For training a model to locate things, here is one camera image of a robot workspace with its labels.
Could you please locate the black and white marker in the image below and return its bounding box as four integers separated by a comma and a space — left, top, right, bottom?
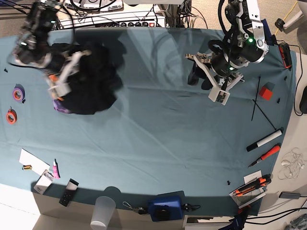
246, 127, 284, 152

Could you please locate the translucent plastic cup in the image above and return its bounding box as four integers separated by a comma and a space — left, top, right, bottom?
90, 196, 116, 230

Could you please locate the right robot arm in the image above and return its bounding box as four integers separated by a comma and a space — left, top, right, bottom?
8, 0, 92, 101

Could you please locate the orange black clamp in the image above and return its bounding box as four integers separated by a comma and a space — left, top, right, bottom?
278, 42, 292, 69

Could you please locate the white card package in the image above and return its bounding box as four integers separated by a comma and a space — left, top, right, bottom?
34, 170, 54, 195

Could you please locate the orange utility knife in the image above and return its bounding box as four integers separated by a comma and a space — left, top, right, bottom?
232, 174, 272, 196

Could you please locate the orange handled screwdriver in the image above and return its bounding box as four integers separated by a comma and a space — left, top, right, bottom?
248, 143, 281, 168

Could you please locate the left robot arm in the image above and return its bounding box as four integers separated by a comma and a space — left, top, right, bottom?
185, 0, 269, 105

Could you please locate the small brass battery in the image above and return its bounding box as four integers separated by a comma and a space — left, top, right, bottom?
22, 165, 32, 170

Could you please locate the teal table cloth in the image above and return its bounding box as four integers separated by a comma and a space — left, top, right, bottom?
0, 28, 296, 216

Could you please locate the white paper sheet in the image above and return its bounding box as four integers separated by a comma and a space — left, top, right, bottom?
19, 149, 50, 175

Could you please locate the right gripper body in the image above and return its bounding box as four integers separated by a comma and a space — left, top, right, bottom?
46, 50, 92, 100

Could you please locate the red cube block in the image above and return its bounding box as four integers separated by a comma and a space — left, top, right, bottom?
259, 86, 273, 101

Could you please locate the pink packaged item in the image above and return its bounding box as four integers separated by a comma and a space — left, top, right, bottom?
52, 159, 60, 179

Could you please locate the orange tape roll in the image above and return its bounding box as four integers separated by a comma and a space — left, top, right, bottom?
6, 108, 17, 125

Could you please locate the blue box with knob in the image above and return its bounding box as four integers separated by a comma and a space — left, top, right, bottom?
147, 195, 184, 222

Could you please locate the small black remote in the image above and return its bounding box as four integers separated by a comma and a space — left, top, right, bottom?
59, 179, 79, 207

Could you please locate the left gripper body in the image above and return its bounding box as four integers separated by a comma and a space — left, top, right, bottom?
185, 52, 244, 105

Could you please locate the long black stick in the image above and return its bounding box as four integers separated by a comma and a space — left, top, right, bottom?
251, 75, 261, 121

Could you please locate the purple tape roll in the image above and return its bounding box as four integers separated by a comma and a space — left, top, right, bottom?
12, 84, 25, 104

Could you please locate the black t-shirt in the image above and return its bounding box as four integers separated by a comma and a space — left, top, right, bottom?
52, 42, 122, 115

